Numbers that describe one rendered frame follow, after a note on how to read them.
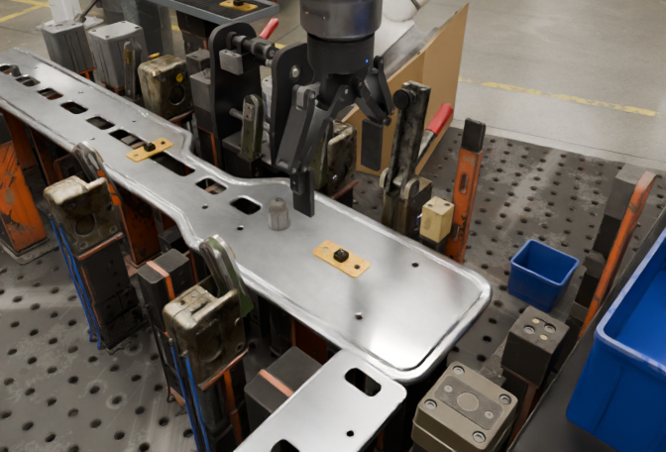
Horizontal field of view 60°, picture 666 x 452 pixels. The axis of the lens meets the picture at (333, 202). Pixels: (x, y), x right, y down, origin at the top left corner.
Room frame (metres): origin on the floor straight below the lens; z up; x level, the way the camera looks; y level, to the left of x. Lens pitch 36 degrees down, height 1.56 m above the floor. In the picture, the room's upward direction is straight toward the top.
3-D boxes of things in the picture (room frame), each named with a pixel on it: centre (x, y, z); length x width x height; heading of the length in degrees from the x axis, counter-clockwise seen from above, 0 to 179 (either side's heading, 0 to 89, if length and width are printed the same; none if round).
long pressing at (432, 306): (0.93, 0.36, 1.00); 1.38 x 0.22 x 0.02; 50
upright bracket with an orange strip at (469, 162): (0.67, -0.19, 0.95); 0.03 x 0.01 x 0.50; 50
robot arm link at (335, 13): (0.62, -0.01, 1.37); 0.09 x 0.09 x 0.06
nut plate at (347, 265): (0.62, -0.01, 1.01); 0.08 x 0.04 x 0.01; 49
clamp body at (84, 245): (0.75, 0.41, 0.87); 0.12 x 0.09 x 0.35; 140
